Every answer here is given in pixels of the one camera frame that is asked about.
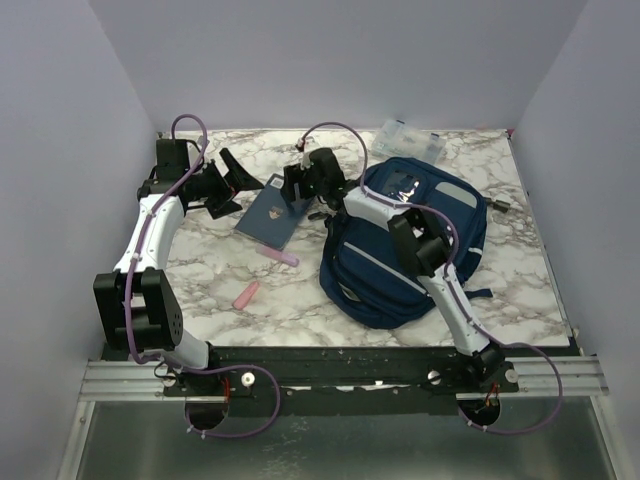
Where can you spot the black and white cylinder tool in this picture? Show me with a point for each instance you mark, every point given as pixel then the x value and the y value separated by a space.
pixel 499 205

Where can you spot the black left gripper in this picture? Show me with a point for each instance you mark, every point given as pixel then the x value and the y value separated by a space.
pixel 237 180

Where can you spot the pink highlighter pen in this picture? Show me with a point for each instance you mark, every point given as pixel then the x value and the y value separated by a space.
pixel 277 255

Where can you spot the dark blue thin notebook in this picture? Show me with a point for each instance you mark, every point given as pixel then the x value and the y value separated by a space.
pixel 270 219

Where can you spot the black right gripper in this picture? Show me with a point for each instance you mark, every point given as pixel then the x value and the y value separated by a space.
pixel 292 178

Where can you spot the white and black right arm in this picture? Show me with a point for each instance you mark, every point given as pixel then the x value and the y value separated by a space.
pixel 402 240

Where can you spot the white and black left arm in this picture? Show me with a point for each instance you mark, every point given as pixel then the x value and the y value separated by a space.
pixel 138 309

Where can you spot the clear plastic screw organiser box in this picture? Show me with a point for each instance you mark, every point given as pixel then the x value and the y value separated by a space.
pixel 397 139

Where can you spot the aluminium front mounting rail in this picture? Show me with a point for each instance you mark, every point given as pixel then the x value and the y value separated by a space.
pixel 344 413

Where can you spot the navy blue student backpack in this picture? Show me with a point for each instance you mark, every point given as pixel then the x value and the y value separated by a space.
pixel 359 270

